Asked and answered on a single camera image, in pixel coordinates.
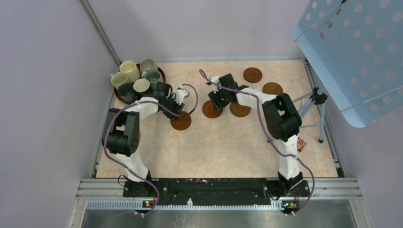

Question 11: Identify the brown wooden coaster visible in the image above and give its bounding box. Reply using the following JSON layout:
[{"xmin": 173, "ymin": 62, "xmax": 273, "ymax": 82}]
[
  {"xmin": 262, "ymin": 82, "xmax": 283, "ymax": 95},
  {"xmin": 230, "ymin": 103, "xmax": 251, "ymax": 117},
  {"xmin": 243, "ymin": 67, "xmax": 263, "ymax": 83},
  {"xmin": 202, "ymin": 100, "xmax": 223, "ymax": 119},
  {"xmin": 170, "ymin": 111, "xmax": 192, "ymax": 131}
]

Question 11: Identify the small white cup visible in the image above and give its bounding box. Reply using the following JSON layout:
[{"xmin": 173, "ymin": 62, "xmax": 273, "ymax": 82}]
[{"xmin": 133, "ymin": 78, "xmax": 151, "ymax": 93}]

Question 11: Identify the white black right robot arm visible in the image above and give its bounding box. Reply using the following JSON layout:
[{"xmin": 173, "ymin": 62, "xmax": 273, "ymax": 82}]
[{"xmin": 200, "ymin": 70, "xmax": 303, "ymax": 196}]

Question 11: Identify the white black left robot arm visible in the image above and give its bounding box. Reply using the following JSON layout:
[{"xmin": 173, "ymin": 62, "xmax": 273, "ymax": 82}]
[{"xmin": 102, "ymin": 82, "xmax": 189, "ymax": 197}]

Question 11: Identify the grey ribbed cup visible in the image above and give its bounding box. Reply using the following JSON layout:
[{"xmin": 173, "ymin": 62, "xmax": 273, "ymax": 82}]
[{"xmin": 139, "ymin": 59, "xmax": 159, "ymax": 74}]

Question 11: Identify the cream ceramic cup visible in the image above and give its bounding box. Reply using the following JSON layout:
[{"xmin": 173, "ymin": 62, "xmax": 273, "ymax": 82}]
[{"xmin": 119, "ymin": 60, "xmax": 141, "ymax": 83}]

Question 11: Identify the grey green mug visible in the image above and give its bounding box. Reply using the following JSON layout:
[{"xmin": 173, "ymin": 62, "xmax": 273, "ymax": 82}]
[{"xmin": 142, "ymin": 70, "xmax": 164, "ymax": 91}]

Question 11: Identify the dark green mug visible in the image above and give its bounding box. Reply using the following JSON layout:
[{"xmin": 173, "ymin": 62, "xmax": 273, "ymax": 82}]
[{"xmin": 117, "ymin": 83, "xmax": 139, "ymax": 104}]

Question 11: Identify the dark red round tray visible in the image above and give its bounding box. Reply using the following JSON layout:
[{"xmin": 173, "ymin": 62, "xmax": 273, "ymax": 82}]
[{"xmin": 110, "ymin": 59, "xmax": 165, "ymax": 104}]

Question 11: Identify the pale green mug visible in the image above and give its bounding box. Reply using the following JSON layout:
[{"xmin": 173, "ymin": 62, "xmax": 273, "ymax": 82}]
[{"xmin": 110, "ymin": 72, "xmax": 129, "ymax": 90}]

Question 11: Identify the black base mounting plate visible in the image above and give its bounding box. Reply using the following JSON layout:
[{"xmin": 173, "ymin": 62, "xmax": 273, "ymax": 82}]
[{"xmin": 123, "ymin": 178, "xmax": 310, "ymax": 206}]

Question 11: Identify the red owl sticker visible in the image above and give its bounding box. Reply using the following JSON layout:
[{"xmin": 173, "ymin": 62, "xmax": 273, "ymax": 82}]
[{"xmin": 297, "ymin": 137, "xmax": 307, "ymax": 152}]

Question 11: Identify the grey tripod stand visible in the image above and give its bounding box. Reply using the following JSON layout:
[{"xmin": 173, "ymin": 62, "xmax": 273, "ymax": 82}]
[{"xmin": 291, "ymin": 87, "xmax": 329, "ymax": 144}]

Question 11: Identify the blue perforated metal panel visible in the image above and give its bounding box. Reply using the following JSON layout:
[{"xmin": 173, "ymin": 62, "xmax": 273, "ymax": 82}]
[{"xmin": 292, "ymin": 0, "xmax": 403, "ymax": 128}]

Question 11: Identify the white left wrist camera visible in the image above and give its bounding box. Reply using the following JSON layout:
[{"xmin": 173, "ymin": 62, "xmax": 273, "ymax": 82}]
[{"xmin": 174, "ymin": 87, "xmax": 190, "ymax": 105}]

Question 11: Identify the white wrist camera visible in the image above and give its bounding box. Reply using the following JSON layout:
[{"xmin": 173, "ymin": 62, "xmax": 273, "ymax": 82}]
[
  {"xmin": 174, "ymin": 87, "xmax": 190, "ymax": 105},
  {"xmin": 209, "ymin": 76, "xmax": 220, "ymax": 93}
]

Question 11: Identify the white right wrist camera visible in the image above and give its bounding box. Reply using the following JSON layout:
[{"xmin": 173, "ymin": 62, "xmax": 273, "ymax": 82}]
[{"xmin": 209, "ymin": 76, "xmax": 220, "ymax": 93}]

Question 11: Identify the aluminium frame rail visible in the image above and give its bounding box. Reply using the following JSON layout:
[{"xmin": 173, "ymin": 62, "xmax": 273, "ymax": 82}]
[{"xmin": 69, "ymin": 177, "xmax": 374, "ymax": 228}]

